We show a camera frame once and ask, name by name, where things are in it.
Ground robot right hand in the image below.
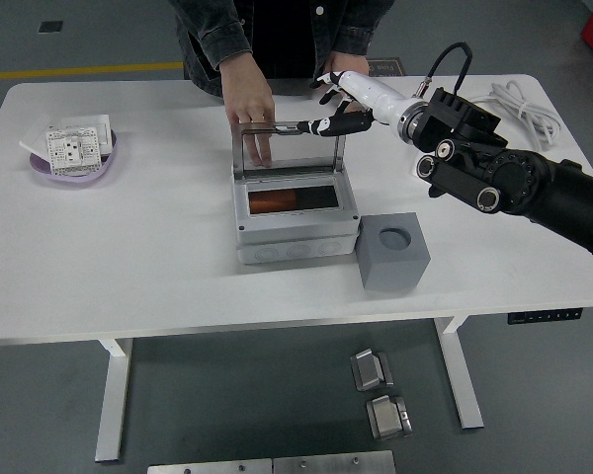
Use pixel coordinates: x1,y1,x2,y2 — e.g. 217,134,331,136
296,70,415,138

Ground person's left hand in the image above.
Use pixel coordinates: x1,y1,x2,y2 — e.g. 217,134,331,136
320,48,372,90

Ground person's right hand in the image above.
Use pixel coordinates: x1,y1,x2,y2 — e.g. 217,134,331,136
220,48,277,169

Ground orange cylinder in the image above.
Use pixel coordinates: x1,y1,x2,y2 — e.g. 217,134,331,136
248,190,297,214

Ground grey electrical box with lid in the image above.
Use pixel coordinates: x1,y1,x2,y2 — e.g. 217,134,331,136
230,120,361,266

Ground grey cube with round hole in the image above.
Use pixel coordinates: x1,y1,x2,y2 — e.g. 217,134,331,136
356,212,432,292

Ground dark floor sign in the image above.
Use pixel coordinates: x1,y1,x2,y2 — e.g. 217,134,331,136
368,57,406,78

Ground person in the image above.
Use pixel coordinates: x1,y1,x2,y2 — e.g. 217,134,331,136
167,0,396,98

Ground purple bowl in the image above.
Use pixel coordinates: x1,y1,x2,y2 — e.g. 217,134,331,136
28,128,120,185

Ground yellow floor tape line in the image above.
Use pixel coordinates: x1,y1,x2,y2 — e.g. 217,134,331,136
0,61,184,82

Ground white printed socket panel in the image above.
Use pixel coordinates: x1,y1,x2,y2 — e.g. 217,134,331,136
45,126,103,177

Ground white flat plastic piece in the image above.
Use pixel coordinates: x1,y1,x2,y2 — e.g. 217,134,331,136
19,120,55,157

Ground metal block on floor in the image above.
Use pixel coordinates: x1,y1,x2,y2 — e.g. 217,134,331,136
365,394,414,440
349,348,394,393

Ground black table control panel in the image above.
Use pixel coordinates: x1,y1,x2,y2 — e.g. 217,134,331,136
506,308,584,326

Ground white table leg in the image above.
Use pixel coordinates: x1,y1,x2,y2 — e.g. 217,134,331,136
434,315,485,430
94,338,134,463

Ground grey metal plate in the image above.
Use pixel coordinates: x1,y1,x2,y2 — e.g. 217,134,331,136
146,459,274,474
272,449,396,474

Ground white power cord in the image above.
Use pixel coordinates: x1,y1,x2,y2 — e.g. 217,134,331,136
468,80,562,152

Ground white switch plate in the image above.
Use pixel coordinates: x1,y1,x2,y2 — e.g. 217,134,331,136
60,114,114,155

